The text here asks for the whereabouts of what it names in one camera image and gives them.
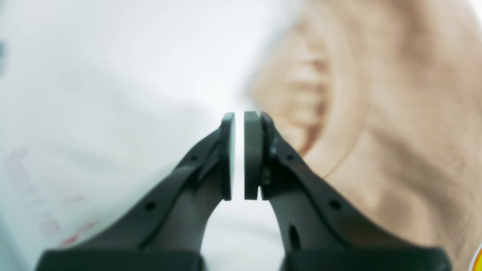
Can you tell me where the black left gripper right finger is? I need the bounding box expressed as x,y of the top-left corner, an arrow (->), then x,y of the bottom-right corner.
244,111 -> 451,271

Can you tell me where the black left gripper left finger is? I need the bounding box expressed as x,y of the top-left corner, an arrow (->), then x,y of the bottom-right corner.
36,113 -> 235,271

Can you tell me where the peach T-shirt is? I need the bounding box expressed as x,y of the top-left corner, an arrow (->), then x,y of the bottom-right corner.
249,0 -> 482,271

